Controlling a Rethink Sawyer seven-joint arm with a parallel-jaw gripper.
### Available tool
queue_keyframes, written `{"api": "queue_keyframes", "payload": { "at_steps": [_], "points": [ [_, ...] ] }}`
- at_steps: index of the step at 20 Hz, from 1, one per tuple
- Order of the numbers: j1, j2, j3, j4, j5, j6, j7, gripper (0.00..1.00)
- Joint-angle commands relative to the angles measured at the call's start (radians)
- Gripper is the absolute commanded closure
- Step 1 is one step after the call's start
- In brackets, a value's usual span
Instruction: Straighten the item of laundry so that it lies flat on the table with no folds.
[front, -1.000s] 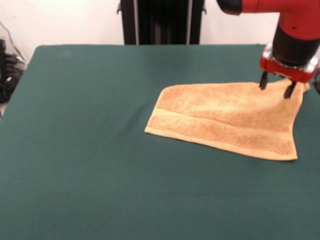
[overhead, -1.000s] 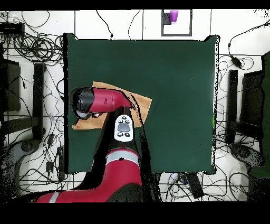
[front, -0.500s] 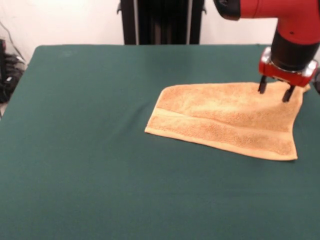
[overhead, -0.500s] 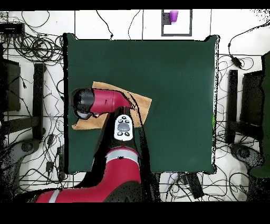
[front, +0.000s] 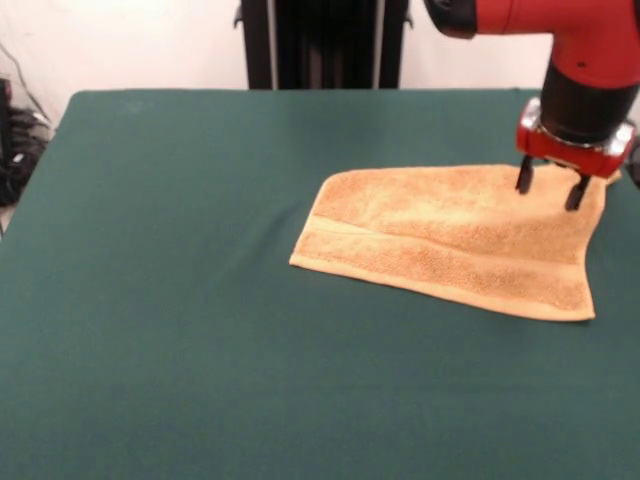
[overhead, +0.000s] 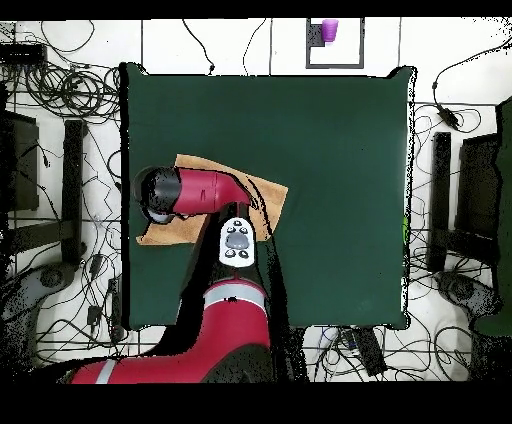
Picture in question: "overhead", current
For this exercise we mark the tan terry towel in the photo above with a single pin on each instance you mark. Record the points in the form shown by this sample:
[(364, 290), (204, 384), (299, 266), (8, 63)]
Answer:
[(272, 200)]

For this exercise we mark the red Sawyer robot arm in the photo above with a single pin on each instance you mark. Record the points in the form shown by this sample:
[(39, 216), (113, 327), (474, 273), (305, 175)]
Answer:
[(236, 332)]

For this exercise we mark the dark green table cloth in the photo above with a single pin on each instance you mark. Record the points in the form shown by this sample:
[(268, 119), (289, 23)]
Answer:
[(340, 160)]

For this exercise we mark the bright green tag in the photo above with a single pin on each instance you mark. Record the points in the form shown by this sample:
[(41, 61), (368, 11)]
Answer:
[(404, 228)]

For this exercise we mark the wide black power strip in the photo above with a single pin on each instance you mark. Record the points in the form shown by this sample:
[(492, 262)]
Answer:
[(368, 352)]

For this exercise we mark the black stand base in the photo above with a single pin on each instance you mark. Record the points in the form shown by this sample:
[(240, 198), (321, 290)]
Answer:
[(440, 192), (72, 180)]

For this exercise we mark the small black adapter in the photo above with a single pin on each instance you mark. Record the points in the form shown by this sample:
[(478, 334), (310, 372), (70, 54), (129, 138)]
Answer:
[(94, 315)]

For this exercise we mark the purple plastic cup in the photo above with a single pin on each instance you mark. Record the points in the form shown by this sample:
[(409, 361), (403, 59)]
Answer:
[(330, 30)]

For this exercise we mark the black power adapter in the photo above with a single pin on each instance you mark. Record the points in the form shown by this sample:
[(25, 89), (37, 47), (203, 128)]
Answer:
[(448, 116)]

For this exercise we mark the grey chair base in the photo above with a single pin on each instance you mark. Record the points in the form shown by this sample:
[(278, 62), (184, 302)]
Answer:
[(464, 292), (24, 288)]

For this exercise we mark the black box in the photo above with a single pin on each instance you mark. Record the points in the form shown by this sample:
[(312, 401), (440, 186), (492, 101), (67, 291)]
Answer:
[(478, 188), (22, 160)]

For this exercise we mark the black box device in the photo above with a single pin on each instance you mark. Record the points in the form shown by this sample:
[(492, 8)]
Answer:
[(22, 54)]

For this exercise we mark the grey floor frame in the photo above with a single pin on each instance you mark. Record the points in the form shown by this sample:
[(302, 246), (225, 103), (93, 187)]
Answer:
[(308, 52)]

